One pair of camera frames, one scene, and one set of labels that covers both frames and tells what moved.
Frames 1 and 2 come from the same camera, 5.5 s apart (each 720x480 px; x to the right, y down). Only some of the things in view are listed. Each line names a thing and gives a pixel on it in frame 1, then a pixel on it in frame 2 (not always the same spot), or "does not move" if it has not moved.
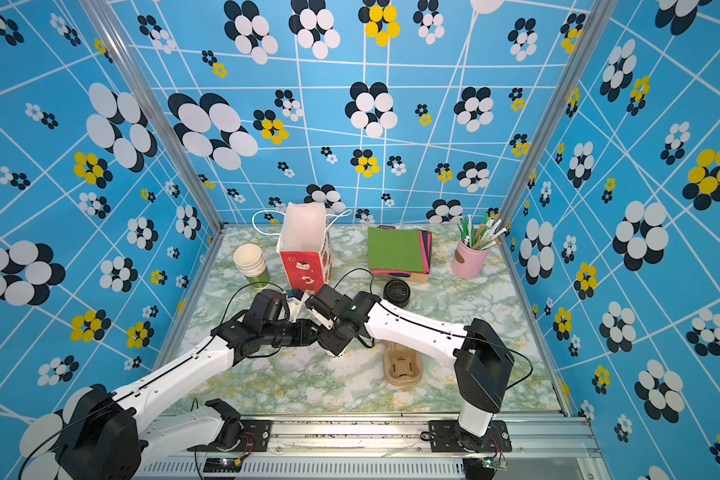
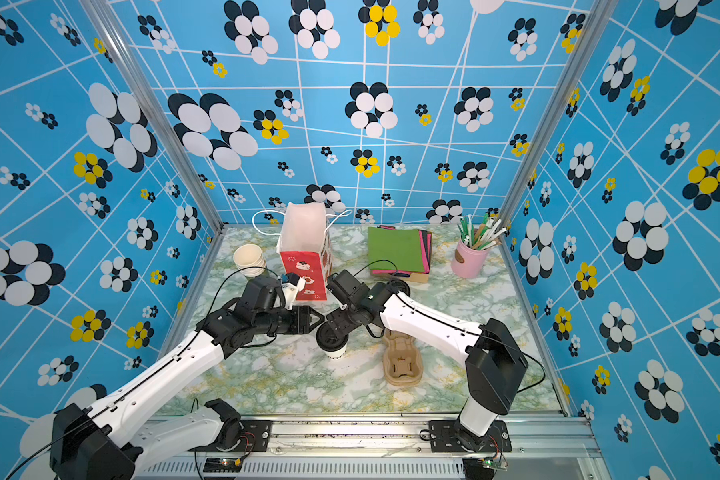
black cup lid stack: [397, 291] does not move
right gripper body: [333, 339] → [346, 321]
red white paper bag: [305, 247] does not move
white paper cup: [334, 356] does not move
